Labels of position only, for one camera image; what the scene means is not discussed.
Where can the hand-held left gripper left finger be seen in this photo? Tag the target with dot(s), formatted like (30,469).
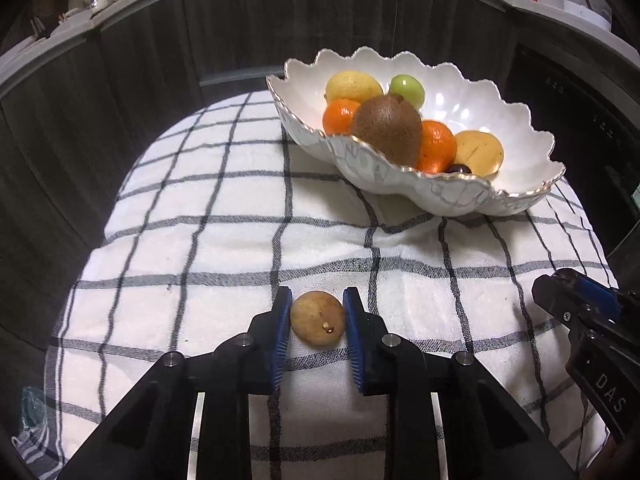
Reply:
(280,342)

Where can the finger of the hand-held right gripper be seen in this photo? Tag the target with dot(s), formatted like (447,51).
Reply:
(597,294)
(557,300)

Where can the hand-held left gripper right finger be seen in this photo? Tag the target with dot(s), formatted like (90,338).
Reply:
(356,342)

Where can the small brown longan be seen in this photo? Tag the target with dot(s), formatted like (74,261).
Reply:
(315,317)

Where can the white scalloped ceramic bowl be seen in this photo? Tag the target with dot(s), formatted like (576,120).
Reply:
(520,135)

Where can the orange mandarin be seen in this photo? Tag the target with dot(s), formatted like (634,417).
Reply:
(439,147)
(340,117)

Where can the brown kiwi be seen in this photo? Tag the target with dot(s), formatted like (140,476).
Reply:
(387,130)

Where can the small green apple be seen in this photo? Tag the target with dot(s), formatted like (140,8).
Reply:
(410,89)

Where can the yellow lemon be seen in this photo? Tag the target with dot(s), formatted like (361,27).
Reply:
(352,85)

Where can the white black checked cloth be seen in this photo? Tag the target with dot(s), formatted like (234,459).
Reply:
(200,260)

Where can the yellow loquat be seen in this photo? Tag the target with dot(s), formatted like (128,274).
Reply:
(480,152)

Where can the black built-in appliance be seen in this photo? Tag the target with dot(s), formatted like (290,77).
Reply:
(570,120)

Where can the teal plastic bag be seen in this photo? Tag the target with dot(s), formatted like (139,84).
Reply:
(32,405)

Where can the dark wood kitchen cabinet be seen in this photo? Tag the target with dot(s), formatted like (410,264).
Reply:
(100,110)

